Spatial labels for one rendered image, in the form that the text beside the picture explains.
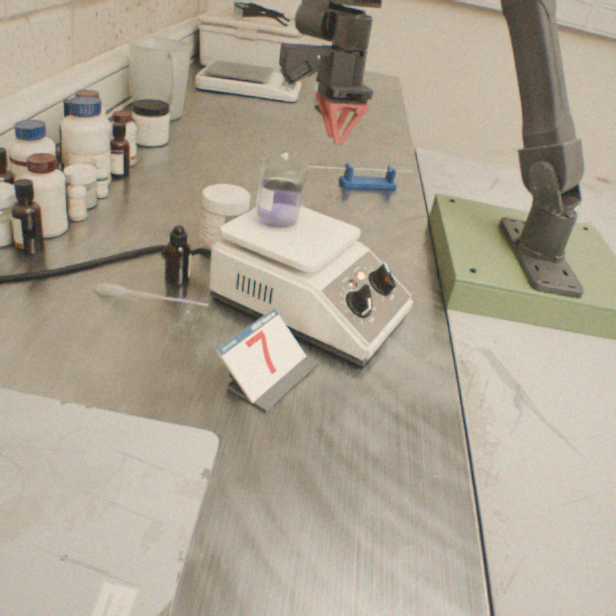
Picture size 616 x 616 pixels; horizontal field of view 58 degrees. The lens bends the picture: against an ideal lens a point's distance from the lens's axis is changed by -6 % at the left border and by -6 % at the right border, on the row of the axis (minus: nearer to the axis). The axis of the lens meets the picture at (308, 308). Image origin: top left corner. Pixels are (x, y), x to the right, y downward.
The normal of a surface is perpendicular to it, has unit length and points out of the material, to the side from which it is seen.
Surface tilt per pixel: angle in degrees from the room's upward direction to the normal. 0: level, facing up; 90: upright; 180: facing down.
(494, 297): 90
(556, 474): 0
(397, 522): 0
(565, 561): 0
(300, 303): 90
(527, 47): 91
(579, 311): 90
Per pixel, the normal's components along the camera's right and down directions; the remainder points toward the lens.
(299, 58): 0.27, 0.56
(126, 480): 0.15, -0.82
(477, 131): -0.10, 0.54
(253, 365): 0.65, -0.37
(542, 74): -0.64, 0.32
